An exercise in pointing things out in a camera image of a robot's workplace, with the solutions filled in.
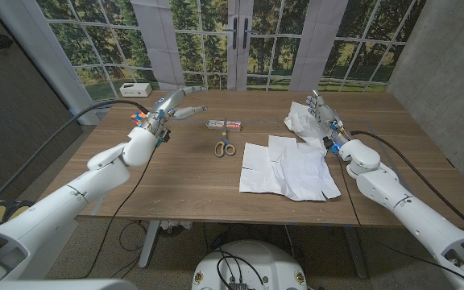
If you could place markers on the white power strip box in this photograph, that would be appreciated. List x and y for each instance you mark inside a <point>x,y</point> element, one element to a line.
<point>135,89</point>

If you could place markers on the white table leg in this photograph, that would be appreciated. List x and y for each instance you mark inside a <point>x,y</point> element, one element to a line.
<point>149,245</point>

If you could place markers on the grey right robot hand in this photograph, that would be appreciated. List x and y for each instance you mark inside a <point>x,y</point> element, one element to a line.
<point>328,121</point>

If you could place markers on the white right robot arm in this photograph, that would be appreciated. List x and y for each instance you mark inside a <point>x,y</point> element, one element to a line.
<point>409,213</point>

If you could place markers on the printed forest window backdrop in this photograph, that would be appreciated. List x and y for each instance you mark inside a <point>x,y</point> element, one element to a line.
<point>276,52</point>

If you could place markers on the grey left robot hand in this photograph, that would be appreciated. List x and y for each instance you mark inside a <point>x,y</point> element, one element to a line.
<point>163,108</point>

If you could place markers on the black wall hook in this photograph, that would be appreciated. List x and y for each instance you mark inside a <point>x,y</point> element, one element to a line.
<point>1,41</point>

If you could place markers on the crumpled paper scrap under table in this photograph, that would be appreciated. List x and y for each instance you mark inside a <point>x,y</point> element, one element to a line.
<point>171,226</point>

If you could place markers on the multicoloured puzzle cube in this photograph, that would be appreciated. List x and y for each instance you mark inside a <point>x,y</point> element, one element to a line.
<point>137,118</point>

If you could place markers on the Colgate toothpaste box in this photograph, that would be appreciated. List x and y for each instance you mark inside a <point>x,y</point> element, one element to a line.
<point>234,126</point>

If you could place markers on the white pillar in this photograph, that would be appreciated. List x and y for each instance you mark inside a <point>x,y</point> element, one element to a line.
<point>46,52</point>

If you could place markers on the grey table leg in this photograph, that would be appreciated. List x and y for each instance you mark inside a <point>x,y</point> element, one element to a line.
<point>357,253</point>

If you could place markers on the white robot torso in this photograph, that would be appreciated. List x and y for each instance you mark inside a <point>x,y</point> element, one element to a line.
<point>264,262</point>

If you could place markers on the crumpled white paper piece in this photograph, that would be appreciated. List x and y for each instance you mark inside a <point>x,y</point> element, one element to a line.
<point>298,121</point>

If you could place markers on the white paper sheet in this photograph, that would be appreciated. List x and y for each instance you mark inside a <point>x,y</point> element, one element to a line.
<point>288,173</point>

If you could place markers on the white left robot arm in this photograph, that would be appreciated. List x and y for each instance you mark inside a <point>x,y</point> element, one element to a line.
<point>55,201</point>

